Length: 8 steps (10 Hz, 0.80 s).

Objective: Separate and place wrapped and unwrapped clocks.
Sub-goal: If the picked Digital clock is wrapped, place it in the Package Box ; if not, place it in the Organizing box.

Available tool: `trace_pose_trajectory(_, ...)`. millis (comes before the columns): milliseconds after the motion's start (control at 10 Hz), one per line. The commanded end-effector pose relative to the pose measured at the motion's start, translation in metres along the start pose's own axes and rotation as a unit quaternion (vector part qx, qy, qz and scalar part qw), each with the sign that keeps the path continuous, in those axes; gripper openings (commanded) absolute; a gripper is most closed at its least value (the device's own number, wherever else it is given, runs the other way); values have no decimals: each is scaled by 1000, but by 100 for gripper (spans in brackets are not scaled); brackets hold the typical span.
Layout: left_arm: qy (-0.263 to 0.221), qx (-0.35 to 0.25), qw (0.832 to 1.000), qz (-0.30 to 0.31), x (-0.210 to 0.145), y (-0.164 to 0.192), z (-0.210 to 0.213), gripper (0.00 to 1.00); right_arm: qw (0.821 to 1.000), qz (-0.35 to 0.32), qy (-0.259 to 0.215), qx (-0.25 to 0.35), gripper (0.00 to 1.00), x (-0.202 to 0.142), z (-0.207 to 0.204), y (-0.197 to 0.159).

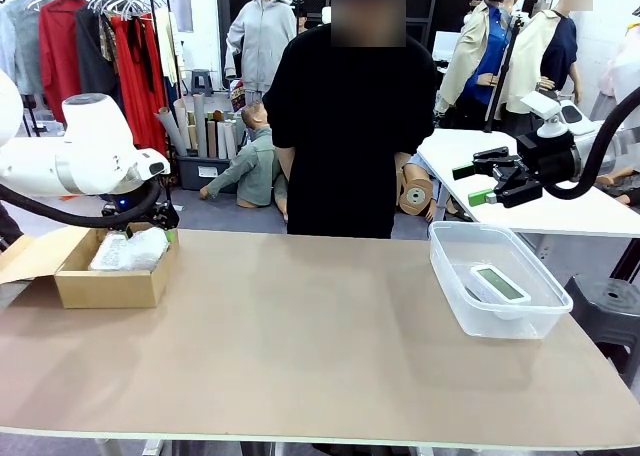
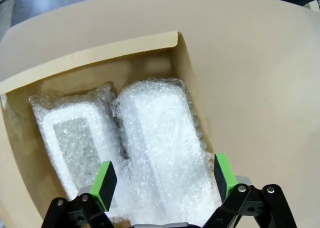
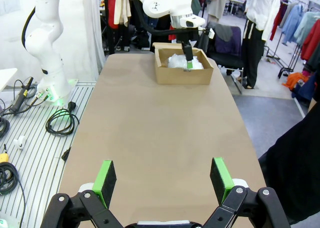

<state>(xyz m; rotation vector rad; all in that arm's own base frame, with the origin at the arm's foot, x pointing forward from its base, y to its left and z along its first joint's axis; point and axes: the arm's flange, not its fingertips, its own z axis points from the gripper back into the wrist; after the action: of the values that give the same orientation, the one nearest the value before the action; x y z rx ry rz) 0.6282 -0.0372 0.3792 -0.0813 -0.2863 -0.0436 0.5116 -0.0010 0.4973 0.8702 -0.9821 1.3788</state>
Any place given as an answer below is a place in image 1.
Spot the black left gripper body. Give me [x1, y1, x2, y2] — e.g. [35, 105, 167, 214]
[102, 195, 180, 230]

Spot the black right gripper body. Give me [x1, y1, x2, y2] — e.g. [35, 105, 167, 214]
[517, 130, 582, 185]

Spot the clock showing QR code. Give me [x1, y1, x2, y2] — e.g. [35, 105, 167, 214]
[88, 232, 132, 272]

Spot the unwrapped white digital clock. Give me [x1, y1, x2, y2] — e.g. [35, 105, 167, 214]
[467, 263, 532, 321]

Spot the person's right forearm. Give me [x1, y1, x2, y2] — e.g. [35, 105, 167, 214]
[273, 145, 296, 183]

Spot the white background table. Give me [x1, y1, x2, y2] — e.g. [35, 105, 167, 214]
[417, 127, 640, 239]

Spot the open brown cardboard box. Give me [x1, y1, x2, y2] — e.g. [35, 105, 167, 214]
[0, 224, 180, 310]

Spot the dark grey storage bin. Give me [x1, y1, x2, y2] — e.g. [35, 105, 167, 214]
[177, 153, 237, 191]

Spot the brown cardboard spool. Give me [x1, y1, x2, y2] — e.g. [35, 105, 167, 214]
[398, 165, 435, 220]

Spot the slanted grey paper roll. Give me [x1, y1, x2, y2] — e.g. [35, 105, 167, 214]
[154, 106, 189, 157]

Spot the black tripod pole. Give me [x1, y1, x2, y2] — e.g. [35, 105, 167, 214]
[483, 13, 530, 133]

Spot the beige paper roll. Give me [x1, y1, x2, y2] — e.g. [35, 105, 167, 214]
[173, 98, 194, 153]

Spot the clear plastic container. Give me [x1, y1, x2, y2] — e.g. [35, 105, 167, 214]
[428, 220, 575, 341]

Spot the tall grey paper roll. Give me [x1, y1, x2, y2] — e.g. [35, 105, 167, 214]
[193, 92, 209, 158]

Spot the mannequin in blue shirt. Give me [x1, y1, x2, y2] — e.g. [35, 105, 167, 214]
[435, 0, 527, 130]

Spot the mannequin in navy top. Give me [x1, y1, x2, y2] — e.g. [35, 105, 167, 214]
[504, 0, 584, 123]

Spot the seated mannequin in green shirt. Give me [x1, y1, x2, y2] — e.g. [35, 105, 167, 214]
[199, 100, 290, 223]

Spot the white paper roll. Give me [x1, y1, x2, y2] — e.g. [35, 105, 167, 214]
[223, 119, 238, 160]

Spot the red pleated hanging dress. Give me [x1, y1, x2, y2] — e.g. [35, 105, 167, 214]
[109, 14, 169, 157]

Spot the white monitor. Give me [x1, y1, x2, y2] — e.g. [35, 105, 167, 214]
[430, 29, 462, 62]

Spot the small grey stool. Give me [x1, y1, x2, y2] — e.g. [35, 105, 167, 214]
[189, 68, 215, 97]

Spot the black plastic stool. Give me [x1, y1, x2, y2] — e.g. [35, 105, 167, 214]
[564, 274, 640, 373]

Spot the person torso in black shirt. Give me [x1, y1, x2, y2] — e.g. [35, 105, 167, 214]
[261, 21, 437, 240]

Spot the cream hanging garment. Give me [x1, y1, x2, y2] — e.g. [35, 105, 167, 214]
[154, 10, 182, 86]

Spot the black hanging garment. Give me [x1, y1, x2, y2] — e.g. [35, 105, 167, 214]
[74, 5, 124, 107]

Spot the red hanging coat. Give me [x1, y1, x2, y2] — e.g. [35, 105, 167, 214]
[38, 0, 92, 125]

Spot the grey hanging coat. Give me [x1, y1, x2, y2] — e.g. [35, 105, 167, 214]
[0, 0, 51, 98]

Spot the mannequin in grey hoodie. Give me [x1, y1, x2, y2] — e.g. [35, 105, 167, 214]
[224, 0, 298, 95]

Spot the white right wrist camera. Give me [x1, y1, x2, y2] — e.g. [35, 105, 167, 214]
[519, 91, 571, 138]

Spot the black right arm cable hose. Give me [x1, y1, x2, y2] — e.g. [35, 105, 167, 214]
[544, 93, 640, 201]

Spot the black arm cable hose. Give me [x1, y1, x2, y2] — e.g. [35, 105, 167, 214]
[544, 93, 640, 201]
[0, 179, 164, 230]

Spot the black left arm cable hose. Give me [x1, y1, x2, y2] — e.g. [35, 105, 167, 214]
[0, 179, 164, 230]

